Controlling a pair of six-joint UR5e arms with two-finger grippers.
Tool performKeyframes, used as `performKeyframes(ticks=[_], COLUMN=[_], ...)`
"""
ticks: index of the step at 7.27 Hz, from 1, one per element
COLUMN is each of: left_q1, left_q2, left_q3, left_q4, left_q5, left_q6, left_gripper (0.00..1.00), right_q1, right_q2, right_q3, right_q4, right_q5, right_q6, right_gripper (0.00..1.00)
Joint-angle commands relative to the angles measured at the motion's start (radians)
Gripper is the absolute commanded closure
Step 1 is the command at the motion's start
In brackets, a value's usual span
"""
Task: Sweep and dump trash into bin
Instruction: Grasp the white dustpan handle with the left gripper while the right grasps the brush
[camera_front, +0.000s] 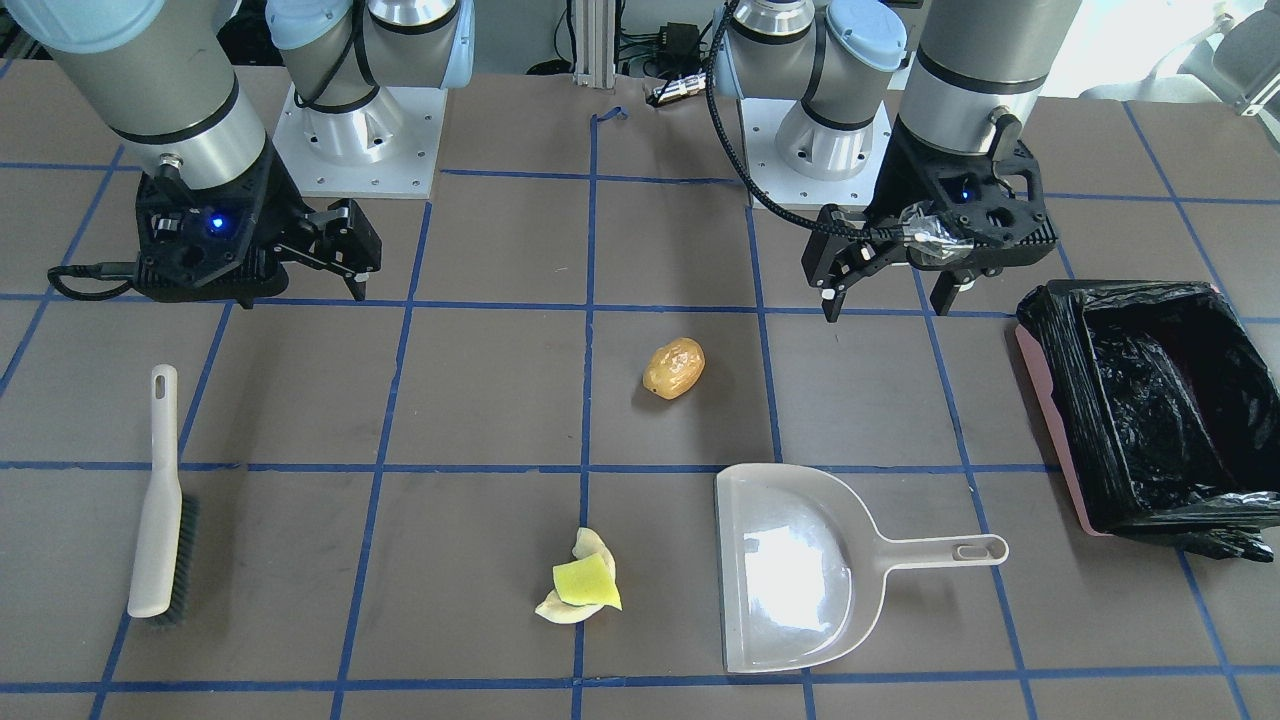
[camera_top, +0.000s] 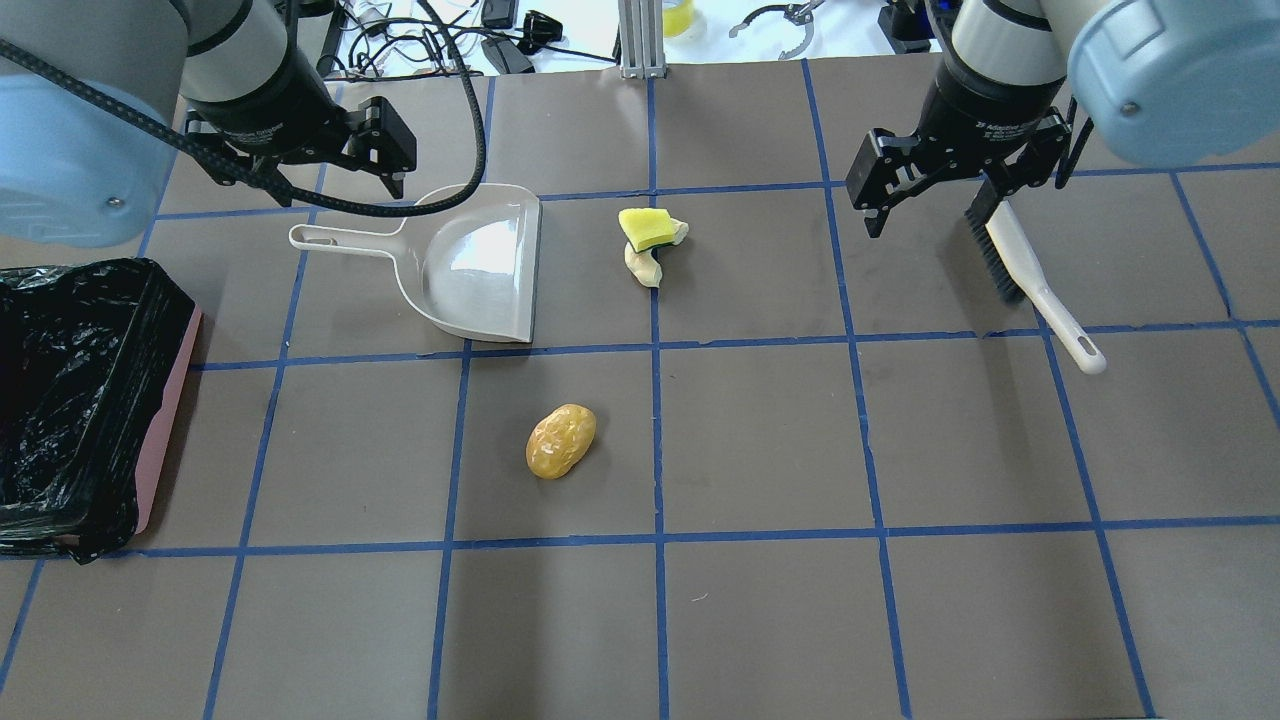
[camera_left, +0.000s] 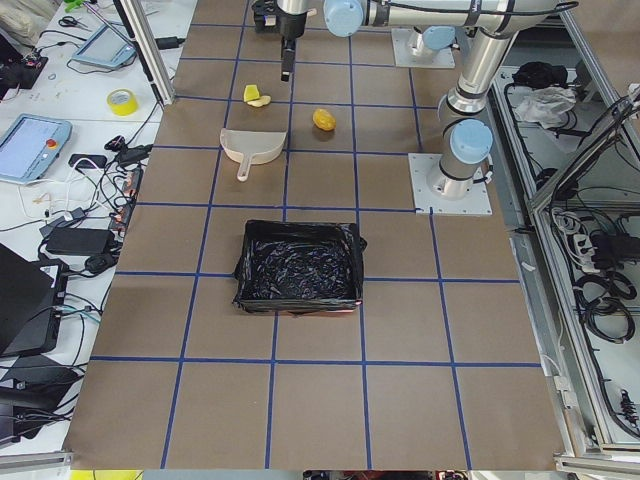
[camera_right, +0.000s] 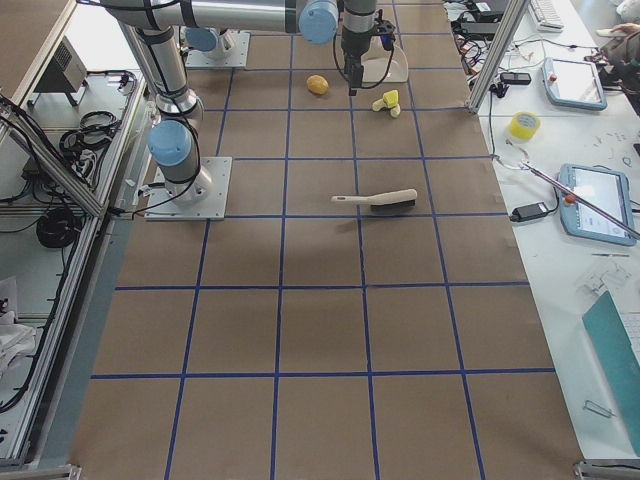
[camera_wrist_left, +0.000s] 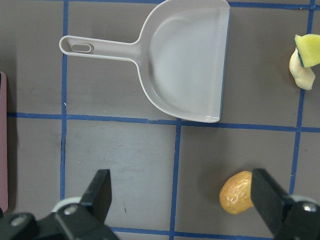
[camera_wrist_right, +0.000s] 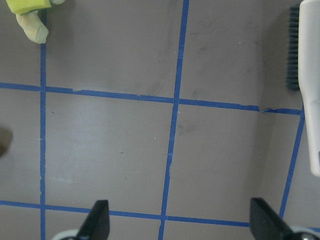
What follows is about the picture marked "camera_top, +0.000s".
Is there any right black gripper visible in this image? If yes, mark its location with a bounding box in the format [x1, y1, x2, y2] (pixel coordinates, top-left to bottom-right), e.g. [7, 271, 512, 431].
[845, 55, 1071, 240]

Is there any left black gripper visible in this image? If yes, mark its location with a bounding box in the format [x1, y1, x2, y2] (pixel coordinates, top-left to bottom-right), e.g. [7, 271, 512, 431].
[182, 45, 417, 208]

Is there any beige hand brush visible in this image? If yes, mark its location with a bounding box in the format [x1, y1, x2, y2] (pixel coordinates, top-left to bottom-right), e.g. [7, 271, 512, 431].
[965, 181, 1108, 375]

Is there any beige plastic dustpan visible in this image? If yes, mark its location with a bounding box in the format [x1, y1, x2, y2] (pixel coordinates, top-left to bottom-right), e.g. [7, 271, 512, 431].
[288, 182, 541, 345]

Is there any yellow green sponge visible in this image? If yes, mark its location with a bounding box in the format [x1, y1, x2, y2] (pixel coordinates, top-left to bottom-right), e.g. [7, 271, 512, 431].
[618, 208, 689, 254]

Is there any cream trash piece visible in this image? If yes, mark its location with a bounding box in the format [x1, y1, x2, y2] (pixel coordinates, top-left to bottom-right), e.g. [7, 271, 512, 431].
[623, 222, 690, 290]

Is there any yellow plastic potato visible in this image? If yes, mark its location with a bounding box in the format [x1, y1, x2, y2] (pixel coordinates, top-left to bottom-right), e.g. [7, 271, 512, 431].
[525, 404, 596, 480]

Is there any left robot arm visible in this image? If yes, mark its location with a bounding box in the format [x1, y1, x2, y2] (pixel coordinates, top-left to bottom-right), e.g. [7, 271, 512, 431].
[3, 1, 419, 249]

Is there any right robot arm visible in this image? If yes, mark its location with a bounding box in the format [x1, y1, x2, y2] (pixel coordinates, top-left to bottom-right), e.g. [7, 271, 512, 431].
[846, 1, 1279, 237]

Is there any pink bin with black bag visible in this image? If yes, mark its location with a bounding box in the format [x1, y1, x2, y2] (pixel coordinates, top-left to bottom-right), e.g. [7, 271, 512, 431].
[1, 258, 202, 564]

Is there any black braided cable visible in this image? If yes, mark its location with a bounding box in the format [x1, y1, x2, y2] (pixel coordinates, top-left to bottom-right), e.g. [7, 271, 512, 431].
[0, 0, 489, 219]

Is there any aluminium frame post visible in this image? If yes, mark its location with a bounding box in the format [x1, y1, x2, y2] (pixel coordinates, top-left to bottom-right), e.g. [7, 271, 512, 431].
[617, 0, 668, 79]

